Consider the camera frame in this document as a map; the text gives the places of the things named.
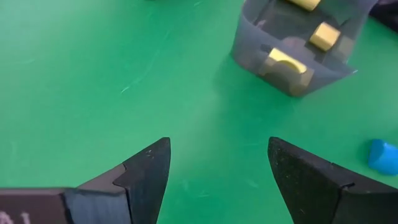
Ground blue cylinder block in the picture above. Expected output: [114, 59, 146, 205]
[368, 138, 398, 176]

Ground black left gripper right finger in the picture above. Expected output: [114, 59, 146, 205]
[267, 136, 398, 224]

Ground smoky dark plastic bin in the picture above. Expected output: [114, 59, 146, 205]
[231, 0, 379, 98]

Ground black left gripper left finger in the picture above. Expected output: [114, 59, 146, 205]
[63, 136, 172, 224]

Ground yellow cube block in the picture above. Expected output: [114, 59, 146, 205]
[308, 21, 341, 52]

